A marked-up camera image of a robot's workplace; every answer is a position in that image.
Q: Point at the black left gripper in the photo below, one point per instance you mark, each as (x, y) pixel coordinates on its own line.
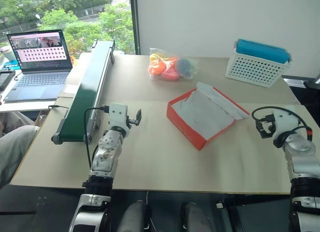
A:
(132, 122)

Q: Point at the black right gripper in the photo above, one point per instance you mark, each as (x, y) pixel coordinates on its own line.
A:
(258, 128)

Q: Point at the red cardboard box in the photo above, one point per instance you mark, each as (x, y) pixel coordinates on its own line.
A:
(185, 129)

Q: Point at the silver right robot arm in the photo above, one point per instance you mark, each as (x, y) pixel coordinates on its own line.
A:
(300, 154)

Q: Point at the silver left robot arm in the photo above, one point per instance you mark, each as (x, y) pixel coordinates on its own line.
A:
(107, 152)

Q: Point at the green conveyor belt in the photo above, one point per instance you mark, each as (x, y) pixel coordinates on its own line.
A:
(85, 97)

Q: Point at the clear bag of colourful toys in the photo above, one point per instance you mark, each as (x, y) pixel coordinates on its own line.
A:
(167, 72)

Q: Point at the white perforated plastic basket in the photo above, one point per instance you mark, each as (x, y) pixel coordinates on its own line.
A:
(252, 69)

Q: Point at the black chair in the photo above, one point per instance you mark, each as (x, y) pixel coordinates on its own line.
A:
(310, 89)

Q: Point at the blue package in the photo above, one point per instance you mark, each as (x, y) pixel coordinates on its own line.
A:
(262, 50)

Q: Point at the dark rounded shape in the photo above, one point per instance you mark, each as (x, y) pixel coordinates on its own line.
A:
(195, 218)
(133, 217)

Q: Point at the open grey laptop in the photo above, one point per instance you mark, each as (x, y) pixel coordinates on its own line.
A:
(37, 87)

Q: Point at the white side desk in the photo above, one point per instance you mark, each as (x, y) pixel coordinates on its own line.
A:
(25, 105)

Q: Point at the person in grey trousers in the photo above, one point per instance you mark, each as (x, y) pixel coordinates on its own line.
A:
(12, 152)

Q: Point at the black tablet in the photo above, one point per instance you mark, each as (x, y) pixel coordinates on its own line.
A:
(5, 79)

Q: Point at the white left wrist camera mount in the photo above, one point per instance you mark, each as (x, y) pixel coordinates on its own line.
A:
(118, 114)

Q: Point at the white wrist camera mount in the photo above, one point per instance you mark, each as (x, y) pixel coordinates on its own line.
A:
(285, 122)
(118, 114)

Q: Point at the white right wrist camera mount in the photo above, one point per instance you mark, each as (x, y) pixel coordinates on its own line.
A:
(285, 122)

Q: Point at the dark window frame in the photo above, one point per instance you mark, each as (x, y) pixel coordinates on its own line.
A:
(135, 22)

